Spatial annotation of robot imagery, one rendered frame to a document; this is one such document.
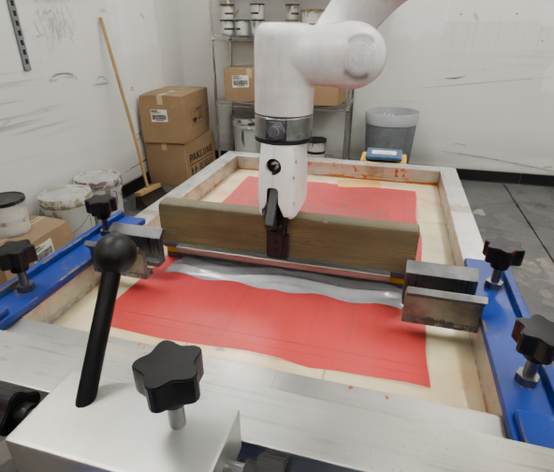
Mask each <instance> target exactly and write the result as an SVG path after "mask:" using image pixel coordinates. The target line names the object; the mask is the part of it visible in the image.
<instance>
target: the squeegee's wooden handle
mask: <svg viewBox="0 0 554 472"><path fill-rule="evenodd" d="M158 209H159V216H160V223H161V229H164V230H165V232H164V236H163V245H164V246H170V247H176V246H177V245H178V244H179V243H188V244H195V245H202V246H209V247H216V248H223V249H230V250H237V251H244V252H251V253H257V254H265V255H267V229H265V220H266V216H265V215H264V216H263V215H262V214H261V213H260V212H259V208H258V207H256V206H248V205H239V204H230V203H222V202H212V201H204V200H195V199H178V198H170V197H165V198H164V199H162V200H161V201H160V202H159V205H158ZM287 234H289V248H288V257H289V258H299V259H306V260H312V261H320V262H326V263H334V264H341V265H347V266H355V267H361V268H368V269H375V270H382V271H390V277H393V278H400V279H404V276H405V270H406V261H407V259H410V260H416V250H417V245H418V240H419V225H418V224H414V223H404V222H396V221H387V220H378V219H370V218H361V217H353V216H343V215H335V214H318V213H309V212H301V211H299V212H298V213H297V215H296V216H295V217H294V218H293V219H288V218H287Z"/></svg>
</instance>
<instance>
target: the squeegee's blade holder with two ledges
mask: <svg viewBox="0 0 554 472"><path fill-rule="evenodd" d="M176 250H177V252H179V253H185V254H192V255H199V256H206V257H213V258H225V259H232V260H238V261H245V262H252V263H258V264H265V265H271V266H278V267H285V268H291V269H298V270H305V271H312V272H319V273H331V274H337V275H344V276H351V277H357V278H364V279H371V280H377V281H384V282H389V277H390V271H382V270H375V269H368V268H361V267H355V266H347V265H341V264H334V263H326V262H320V261H312V260H306V259H299V258H287V259H281V258H270V257H268V256H267V255H265V254H257V253H251V252H244V251H237V250H230V249H223V248H216V247H209V246H202V245H195V244H188V243H179V244H178V245H177V246H176Z"/></svg>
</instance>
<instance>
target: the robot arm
mask: <svg viewBox="0 0 554 472"><path fill-rule="evenodd" d="M406 1H408V0H331V2H330V3H329V5H328V7H327V8H326V10H325V11H324V12H323V14H322V15H321V17H320V18H319V20H318V21H317V23H316V24H315V25H310V24H308V23H305V22H264V23H261V24H260V25H258V26H257V28H256V30H255V140H257V141H259V142H261V145H260V157H259V174H258V208H259V212H260V213H261V214H262V215H263V216H264V215H265V216H266V220H265V229H267V256H268V257H270V258H281V259H287V258H288V248H289V234H287V218H288V219H293V218H294V217H295V216H296V215H297V213H298V212H299V210H300V208H301V206H302V205H303V203H304V201H305V200H306V197H307V143H308V142H310V141H311V140H312V131H313V97H314V86H315V85H320V86H327V87H334V88H340V89H348V90H349V89H357V88H361V87H364V86H366V85H368V84H370V83H371V82H373V81H374V80H375V79H376V78H377V77H378V76H379V75H380V73H381V72H382V70H383V68H384V66H385V63H386V43H385V41H384V39H383V37H382V36H381V34H380V33H379V32H378V31H377V30H376V29H377V28H378V27H379V26H380V25H381V24H382V22H383V21H384V20H385V19H386V18H387V17H388V16H389V15H390V14H391V13H392V12H393V11H395V10H396V9H397V8H398V7H400V6H401V5H402V4H403V3H405V2H406ZM278 211H281V213H277V212H278ZM276 218H277V219H283V222H282V224H281V222H277V220H276Z"/></svg>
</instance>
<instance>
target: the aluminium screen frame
mask: <svg viewBox="0 0 554 472"><path fill-rule="evenodd" d="M259 157H260V154H258V153H245V152H232V151H228V152H227V153H225V154H224V155H222V156H220V157H219V158H218V159H216V160H215V161H213V162H212V163H210V165H208V166H207V167H206V168H204V169H203V170H201V171H199V172H198V173H197V174H195V175H194V176H192V177H191V178H189V179H188V180H186V181H185V182H184V183H182V184H180V185H179V186H177V187H176V188H174V189H173V190H172V191H170V192H169V193H167V194H166V195H165V196H164V197H162V198H161V199H159V200H158V201H156V202H155V203H153V204H152V205H150V206H149V207H148V208H146V209H145V210H143V211H142V212H140V213H139V214H137V215H136V216H134V217H139V218H145V221H146V223H145V224H144V225H143V226H146V227H154V228H161V223H160V216H159V209H158V205H159V202H160V201H161V200H162V199H164V198H165V197H170V198H178V199H195V200H201V199H202V198H203V197H205V196H206V195H207V194H208V193H209V192H211V191H212V190H213V189H214V188H215V187H216V186H217V185H219V184H220V183H221V182H222V181H223V180H224V179H225V178H227V177H228V176H229V175H230V174H231V173H233V172H234V171H235V170H236V169H241V170H259ZM307 175H317V176H328V177H340V178H350V179H361V180H373V181H384V182H394V183H406V184H427V185H437V186H438V190H439V195H440V200H441V203H442V208H443V213H444V217H445V225H446V229H447V234H448V239H449V242H450V247H451V252H452V256H453V260H454V264H455V266H461V267H465V266H464V260H465V258H474V259H483V260H485V256H484V255H483V254H482V251H483V247H484V244H483V241H482V238H481V236H480V233H479V230H478V228H477V225H476V223H475V221H474V216H473V214H472V211H471V208H470V205H469V203H468V200H467V198H466V196H465V193H464V190H463V188H462V185H461V182H460V180H459V176H458V174H457V171H456V168H446V167H433V166H420V165H407V164H395V163H383V162H370V161H357V160H344V159H332V158H320V157H307ZM101 274H102V273H100V272H95V268H94V264H93V263H92V264H91V265H90V266H88V267H87V268H86V269H84V270H83V271H82V272H80V273H79V274H77V275H76V276H75V277H73V278H72V279H71V280H69V281H68V282H67V283H65V284H64V285H63V286H61V287H60V288H58V289H57V290H56V291H54V292H53V293H52V294H51V295H50V296H49V297H47V298H46V299H45V300H43V301H42V302H40V303H39V304H38V305H36V306H35V307H34V308H32V309H31V310H30V311H28V312H27V313H26V314H24V315H23V316H22V317H20V318H19V319H17V320H16V321H15V322H13V323H12V324H11V325H9V326H8V327H7V328H5V329H4V331H6V332H14V333H18V334H23V335H27V336H32V337H36V338H40V339H45V340H50V341H53V342H58V343H63V344H67V345H71V346H76V347H84V348H86V347H87V342H88V338H89V333H90V332H86V331H81V330H76V329H71V328H67V327H62V326H57V325H53V324H52V323H53V322H54V321H55V320H57V319H58V318H59V317H60V316H62V315H63V314H64V313H65V312H66V311H68V310H69V309H70V308H71V307H72V306H74V305H75V304H76V303H77V302H79V301H80V300H81V299H82V298H83V297H85V296H86V295H87V294H88V293H89V292H91V291H92V290H93V289H94V288H96V287H97V286H98V285H99V284H100V279H101ZM469 334H470V339H471V343H472V348H473V353H474V360H475V365H476V369H477V373H478V377H479V382H480V387H481V391H482V395H483V400H484V404H485V409H486V413H485V412H480V411H476V410H471V409H467V408H462V407H457V406H449V405H444V404H439V403H434V402H430V401H425V400H421V399H416V398H412V397H407V396H402V395H398V394H393V393H388V392H383V391H375V390H371V389H366V388H361V387H357V386H352V385H347V384H343V383H338V382H333V381H328V380H324V379H319V378H315V377H310V376H302V375H297V374H292V373H287V372H283V371H278V370H273V369H269V368H265V367H260V366H255V365H251V364H246V363H241V362H236V361H228V360H223V359H218V358H214V357H210V356H205V355H202V359H203V367H204V374H206V375H211V376H219V377H223V378H227V379H232V380H237V381H240V382H245V383H250V384H254V385H258V386H263V387H267V388H272V389H275V390H280V391H288V392H293V393H297V394H301V395H306V396H311V397H314V398H319V399H324V400H328V401H332V402H337V403H341V404H346V405H350V406H358V407H362V408H367V409H371V410H375V411H380V412H385V413H388V414H393V415H398V416H402V417H406V418H411V419H415V420H423V421H427V422H432V423H436V424H441V425H445V426H449V427H454V428H459V429H462V430H467V431H472V432H476V433H480V434H485V435H493V436H497V437H501V438H506V439H509V437H508V434H507V431H506V427H505V423H504V419H503V413H502V409H501V405H500V401H499V398H498V394H497V391H496V387H495V383H494V379H493V375H492V372H491V368H490V365H489V361H488V354H487V351H486V347H485V343H484V339H483V335H482V332H481V329H480V325H479V327H478V331H477V333H474V332H469ZM154 348H155V345H150V344H145V343H141V342H136V341H131V340H126V339H122V338H117V337H112V336H109V340H108V344H107V349H106V353H110V354H114V355H119V356H124V357H127V358H132V359H138V358H140V357H143V356H145V355H147V354H149V353H150V352H152V351H153V349H154Z"/></svg>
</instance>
